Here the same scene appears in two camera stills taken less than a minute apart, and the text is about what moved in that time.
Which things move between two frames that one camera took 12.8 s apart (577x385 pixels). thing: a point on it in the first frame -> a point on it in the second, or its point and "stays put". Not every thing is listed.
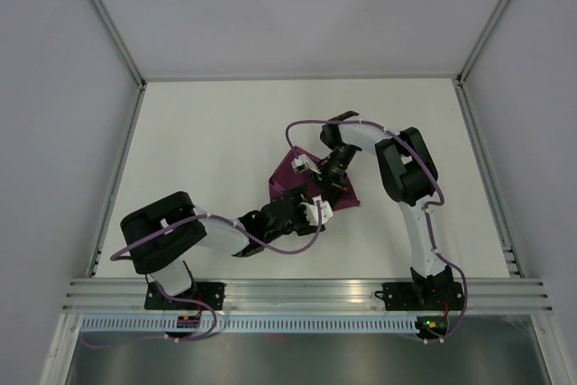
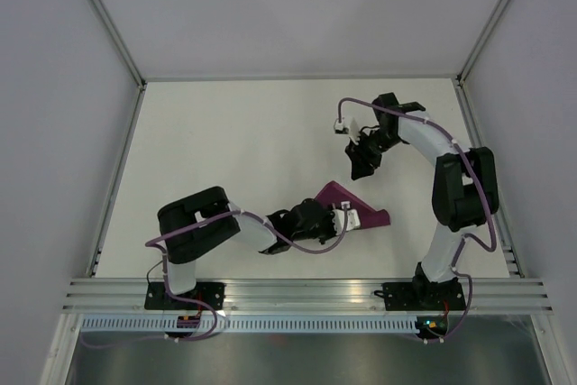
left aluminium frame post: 104,14 stays put
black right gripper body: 333,172 -> 378,142
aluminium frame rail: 309,296 stays put
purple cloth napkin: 335,187 -> 334,193
